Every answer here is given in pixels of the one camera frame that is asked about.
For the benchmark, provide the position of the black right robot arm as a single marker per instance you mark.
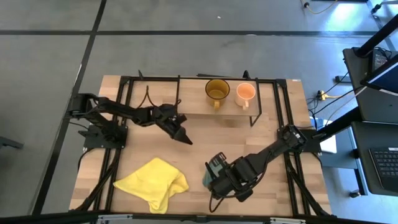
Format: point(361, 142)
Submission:
point(273, 149)

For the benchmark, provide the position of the black desk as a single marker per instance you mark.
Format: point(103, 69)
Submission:
point(363, 140)

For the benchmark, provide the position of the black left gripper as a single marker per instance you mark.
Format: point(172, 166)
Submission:
point(168, 118)

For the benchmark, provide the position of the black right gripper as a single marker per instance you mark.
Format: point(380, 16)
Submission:
point(236, 177)

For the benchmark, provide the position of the peach mug with orange inside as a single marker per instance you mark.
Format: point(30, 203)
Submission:
point(245, 93)

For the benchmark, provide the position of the dark monitor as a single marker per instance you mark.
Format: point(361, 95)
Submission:
point(382, 77)

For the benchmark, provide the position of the teal mug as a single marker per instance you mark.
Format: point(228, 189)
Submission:
point(207, 179)

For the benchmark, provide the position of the yellow power plug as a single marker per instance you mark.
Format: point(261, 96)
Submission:
point(321, 95)

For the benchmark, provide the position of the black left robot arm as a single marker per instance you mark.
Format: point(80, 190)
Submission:
point(118, 109)

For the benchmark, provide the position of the black keyboard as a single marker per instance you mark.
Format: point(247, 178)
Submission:
point(385, 168)

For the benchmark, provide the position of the yellow cloth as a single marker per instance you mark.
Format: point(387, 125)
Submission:
point(152, 183)

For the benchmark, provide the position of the yellow mug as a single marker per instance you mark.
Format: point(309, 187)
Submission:
point(217, 90)

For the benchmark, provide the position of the black metal table frame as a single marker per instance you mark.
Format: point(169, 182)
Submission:
point(286, 102)

